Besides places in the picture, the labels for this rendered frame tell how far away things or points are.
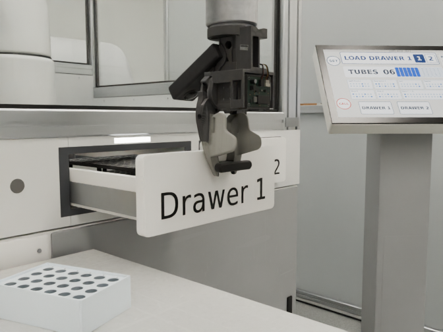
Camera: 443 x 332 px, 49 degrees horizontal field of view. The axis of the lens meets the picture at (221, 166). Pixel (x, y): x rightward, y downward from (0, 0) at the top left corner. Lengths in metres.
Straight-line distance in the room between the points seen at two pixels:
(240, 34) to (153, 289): 0.36
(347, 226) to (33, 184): 1.93
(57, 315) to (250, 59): 0.40
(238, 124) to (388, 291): 0.99
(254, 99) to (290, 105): 0.59
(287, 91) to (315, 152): 1.32
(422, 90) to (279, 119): 0.48
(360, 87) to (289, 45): 0.29
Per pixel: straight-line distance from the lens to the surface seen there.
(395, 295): 1.62
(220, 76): 0.68
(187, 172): 0.69
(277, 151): 1.18
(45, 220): 0.81
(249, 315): 0.55
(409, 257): 1.60
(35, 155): 0.79
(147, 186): 0.64
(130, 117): 0.88
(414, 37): 2.35
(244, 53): 0.68
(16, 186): 0.78
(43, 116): 0.79
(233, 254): 1.12
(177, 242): 0.99
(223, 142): 0.68
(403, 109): 1.44
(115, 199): 0.72
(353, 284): 2.57
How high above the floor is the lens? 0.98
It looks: 6 degrees down
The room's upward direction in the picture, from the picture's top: straight up
